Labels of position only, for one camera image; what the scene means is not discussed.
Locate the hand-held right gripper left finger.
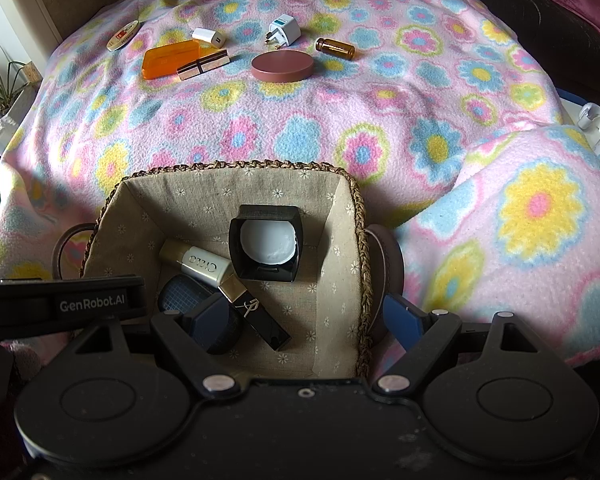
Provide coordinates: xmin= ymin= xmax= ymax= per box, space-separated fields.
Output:
xmin=70 ymin=294 xmax=242 ymax=397

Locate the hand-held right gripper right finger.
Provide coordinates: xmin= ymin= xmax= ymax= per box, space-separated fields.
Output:
xmin=372 ymin=294 xmax=533 ymax=396

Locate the black oval case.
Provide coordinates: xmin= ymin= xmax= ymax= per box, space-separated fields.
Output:
xmin=157 ymin=274 xmax=244 ymax=356

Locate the gold and black lipstick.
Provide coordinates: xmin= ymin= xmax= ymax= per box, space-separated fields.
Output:
xmin=219 ymin=276 xmax=292 ymax=351

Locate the cream tube with gold cap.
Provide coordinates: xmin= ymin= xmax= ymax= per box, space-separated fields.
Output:
xmin=159 ymin=240 xmax=232 ymax=288

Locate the woven fabric-lined basket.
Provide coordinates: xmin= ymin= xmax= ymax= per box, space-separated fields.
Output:
xmin=52 ymin=160 xmax=406 ymax=381

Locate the black square compact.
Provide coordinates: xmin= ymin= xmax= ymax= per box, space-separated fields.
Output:
xmin=228 ymin=205 xmax=307 ymax=282

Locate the orange translucent soap box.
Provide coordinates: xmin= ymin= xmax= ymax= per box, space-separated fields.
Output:
xmin=142 ymin=40 xmax=203 ymax=80

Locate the brown round compact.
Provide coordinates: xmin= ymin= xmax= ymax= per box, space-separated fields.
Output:
xmin=251 ymin=50 xmax=316 ymax=83

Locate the amber glass bottle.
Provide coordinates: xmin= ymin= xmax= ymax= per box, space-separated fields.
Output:
xmin=315 ymin=37 xmax=357 ymax=62

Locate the white USB charger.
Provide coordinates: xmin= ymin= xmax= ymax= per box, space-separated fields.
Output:
xmin=191 ymin=27 xmax=227 ymax=50

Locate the white travel adapter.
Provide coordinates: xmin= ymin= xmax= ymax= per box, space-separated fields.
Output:
xmin=265 ymin=14 xmax=301 ymax=48

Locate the white planter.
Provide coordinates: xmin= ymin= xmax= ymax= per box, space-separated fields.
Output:
xmin=0 ymin=85 xmax=43 ymax=153

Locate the floral fleece blanket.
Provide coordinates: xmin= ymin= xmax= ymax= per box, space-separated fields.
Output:
xmin=0 ymin=0 xmax=600 ymax=366

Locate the green potted plant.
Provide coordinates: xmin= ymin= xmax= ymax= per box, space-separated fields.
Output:
xmin=0 ymin=42 xmax=31 ymax=116

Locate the white plastic clip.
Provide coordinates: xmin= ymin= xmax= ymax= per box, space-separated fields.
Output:
xmin=577 ymin=102 xmax=600 ymax=133

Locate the round printed badge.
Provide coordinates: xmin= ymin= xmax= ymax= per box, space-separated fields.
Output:
xmin=107 ymin=20 xmax=141 ymax=52

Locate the black leather sofa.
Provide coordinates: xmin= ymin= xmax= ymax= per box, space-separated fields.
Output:
xmin=432 ymin=0 xmax=600 ymax=106

